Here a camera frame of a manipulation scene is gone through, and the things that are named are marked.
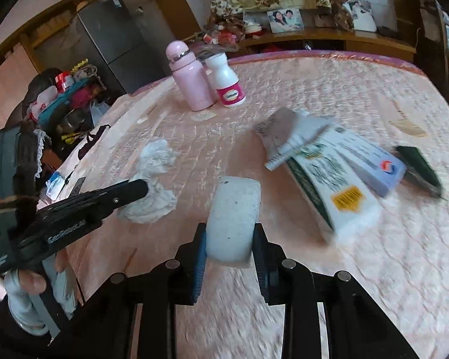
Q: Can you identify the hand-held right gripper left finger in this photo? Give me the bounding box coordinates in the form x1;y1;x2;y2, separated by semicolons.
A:
78;222;210;359

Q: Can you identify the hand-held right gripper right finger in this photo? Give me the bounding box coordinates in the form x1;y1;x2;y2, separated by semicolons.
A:
252;222;420;359

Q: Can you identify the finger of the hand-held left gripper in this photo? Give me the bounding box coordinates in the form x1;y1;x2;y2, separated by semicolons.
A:
41;179;149;220

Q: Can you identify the white tissue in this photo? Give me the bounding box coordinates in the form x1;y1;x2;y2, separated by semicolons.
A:
136;138;177;182
118;179;177;225

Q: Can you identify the white foam block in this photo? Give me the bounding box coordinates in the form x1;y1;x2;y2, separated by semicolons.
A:
206;175;263;268

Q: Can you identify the person's left hand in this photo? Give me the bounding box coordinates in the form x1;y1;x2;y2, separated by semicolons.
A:
4;249;80;339

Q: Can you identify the blue white packet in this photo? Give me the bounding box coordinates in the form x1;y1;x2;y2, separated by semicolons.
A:
45;172;66;199

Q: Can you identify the dark cloth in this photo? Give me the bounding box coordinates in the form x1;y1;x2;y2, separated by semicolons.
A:
77;124;113;159

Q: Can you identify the pink quilted bedspread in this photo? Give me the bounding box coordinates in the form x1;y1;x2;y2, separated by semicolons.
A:
60;49;449;359

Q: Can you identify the white plastic bag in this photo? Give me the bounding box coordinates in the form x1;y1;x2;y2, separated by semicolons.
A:
90;100;110;125

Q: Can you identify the pile of colourful bags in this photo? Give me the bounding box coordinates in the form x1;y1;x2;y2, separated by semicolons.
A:
24;60;111;146

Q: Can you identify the white green box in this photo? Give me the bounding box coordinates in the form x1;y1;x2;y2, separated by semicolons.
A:
286;135;383;242

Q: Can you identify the pink insulated bottle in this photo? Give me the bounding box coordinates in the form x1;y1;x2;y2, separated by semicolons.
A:
166;40;216;112

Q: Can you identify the white blue box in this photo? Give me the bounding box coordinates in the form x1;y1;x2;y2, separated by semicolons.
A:
335;127;407;197

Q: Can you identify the grey refrigerator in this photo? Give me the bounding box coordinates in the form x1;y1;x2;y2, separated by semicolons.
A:
73;0;152;96

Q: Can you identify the white pill bottle pink label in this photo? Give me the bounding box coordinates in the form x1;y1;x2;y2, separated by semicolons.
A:
205;53;246;109

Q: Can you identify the shelf clutter pile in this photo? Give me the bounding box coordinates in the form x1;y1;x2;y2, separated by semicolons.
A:
200;11;266;45

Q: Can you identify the wooden headboard shelf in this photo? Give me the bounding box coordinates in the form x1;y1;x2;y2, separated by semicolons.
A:
183;26;418;62

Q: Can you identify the framed couple photo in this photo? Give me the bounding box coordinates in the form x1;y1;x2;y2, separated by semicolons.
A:
267;7;305;34

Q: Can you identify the unframed portrait photo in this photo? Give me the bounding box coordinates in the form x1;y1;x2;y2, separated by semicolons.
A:
342;0;378;34

